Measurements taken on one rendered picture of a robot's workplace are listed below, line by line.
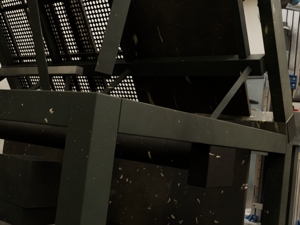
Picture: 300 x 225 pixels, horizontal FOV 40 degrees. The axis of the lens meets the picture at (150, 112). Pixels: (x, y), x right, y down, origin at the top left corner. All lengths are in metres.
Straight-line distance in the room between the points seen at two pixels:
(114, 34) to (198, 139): 0.49
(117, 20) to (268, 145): 1.04
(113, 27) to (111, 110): 0.21
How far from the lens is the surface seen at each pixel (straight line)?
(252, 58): 1.92
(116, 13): 1.07
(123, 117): 1.04
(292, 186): 2.31
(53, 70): 2.26
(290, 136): 2.12
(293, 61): 2.88
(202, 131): 1.36
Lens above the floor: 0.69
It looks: 4 degrees up
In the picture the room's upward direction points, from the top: 7 degrees clockwise
